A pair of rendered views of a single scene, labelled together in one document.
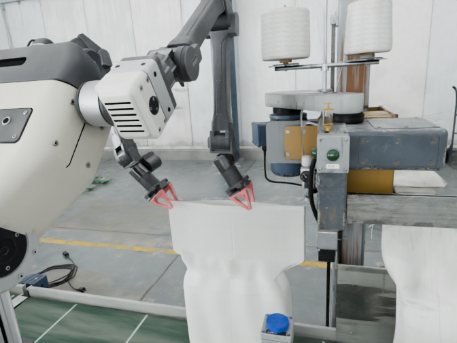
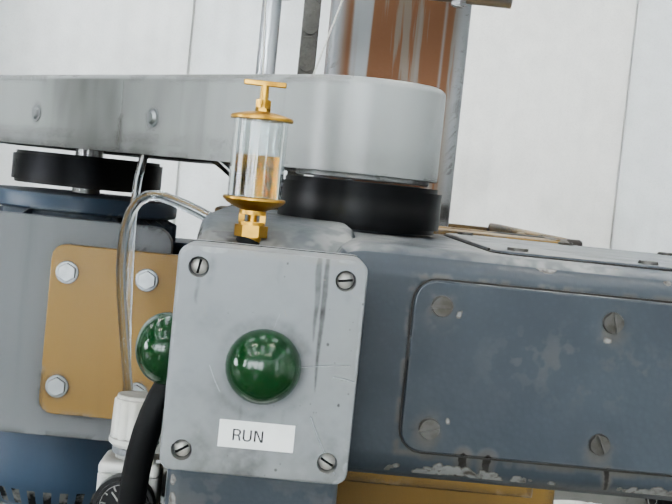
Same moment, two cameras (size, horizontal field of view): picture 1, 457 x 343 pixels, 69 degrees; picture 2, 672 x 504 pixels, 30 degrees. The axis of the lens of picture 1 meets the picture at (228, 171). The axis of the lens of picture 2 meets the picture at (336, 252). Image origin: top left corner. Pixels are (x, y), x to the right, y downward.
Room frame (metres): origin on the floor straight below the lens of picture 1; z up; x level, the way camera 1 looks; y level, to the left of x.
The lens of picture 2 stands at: (0.31, -0.12, 1.36)
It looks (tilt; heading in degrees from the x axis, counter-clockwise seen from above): 3 degrees down; 341
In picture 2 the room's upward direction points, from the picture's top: 6 degrees clockwise
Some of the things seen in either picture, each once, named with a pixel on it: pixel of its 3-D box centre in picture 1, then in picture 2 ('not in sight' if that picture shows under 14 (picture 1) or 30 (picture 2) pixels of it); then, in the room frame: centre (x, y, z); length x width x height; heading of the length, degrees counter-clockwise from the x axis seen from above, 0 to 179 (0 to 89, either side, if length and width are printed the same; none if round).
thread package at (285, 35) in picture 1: (285, 35); not in sight; (1.20, -0.22, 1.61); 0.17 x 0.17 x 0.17
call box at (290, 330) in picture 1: (277, 334); not in sight; (0.75, -0.10, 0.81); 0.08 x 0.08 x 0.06; 73
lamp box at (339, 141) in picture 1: (332, 152); (264, 357); (0.80, -0.26, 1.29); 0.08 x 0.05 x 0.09; 73
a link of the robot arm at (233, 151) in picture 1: (226, 150); not in sight; (1.14, 0.00, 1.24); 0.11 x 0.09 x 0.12; 161
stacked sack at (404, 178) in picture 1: (409, 177); not in sight; (3.51, -1.99, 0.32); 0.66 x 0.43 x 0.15; 71
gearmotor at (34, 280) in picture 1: (20, 285); not in sight; (1.80, 1.31, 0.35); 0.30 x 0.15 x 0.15; 73
